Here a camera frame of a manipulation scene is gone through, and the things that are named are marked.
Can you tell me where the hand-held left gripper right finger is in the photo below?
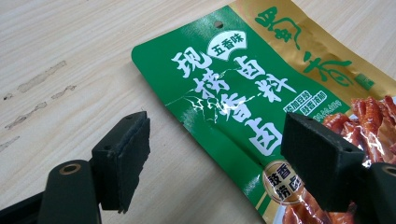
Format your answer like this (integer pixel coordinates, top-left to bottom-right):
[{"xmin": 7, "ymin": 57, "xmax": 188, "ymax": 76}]
[{"xmin": 279, "ymin": 112, "xmax": 368, "ymax": 214}]

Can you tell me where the green and gold seasoning packet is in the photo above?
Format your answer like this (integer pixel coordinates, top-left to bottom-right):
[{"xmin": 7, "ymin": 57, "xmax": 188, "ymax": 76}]
[{"xmin": 131, "ymin": 0, "xmax": 396, "ymax": 224}]

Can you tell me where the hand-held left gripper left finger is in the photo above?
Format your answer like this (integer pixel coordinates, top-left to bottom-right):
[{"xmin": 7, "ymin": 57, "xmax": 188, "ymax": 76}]
[{"xmin": 90, "ymin": 110, "xmax": 151, "ymax": 215}]

